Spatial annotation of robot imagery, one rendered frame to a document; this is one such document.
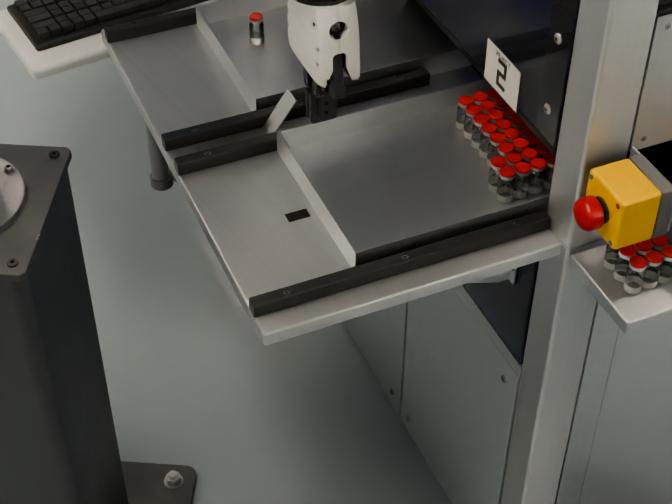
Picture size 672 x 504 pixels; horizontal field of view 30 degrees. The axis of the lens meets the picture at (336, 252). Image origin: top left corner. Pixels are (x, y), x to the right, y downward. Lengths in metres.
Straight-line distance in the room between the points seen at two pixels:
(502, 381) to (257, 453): 0.72
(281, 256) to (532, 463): 0.56
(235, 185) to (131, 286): 1.17
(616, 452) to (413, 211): 0.60
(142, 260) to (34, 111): 0.65
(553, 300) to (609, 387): 0.25
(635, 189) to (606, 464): 0.68
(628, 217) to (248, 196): 0.50
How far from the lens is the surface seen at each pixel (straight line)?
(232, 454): 2.47
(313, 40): 1.33
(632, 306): 1.53
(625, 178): 1.47
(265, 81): 1.84
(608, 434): 1.97
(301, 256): 1.55
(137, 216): 2.97
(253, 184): 1.66
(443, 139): 1.74
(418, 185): 1.66
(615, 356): 1.82
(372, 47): 1.91
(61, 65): 2.06
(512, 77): 1.60
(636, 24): 1.41
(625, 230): 1.47
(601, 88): 1.44
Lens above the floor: 1.94
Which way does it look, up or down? 43 degrees down
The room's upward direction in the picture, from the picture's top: straight up
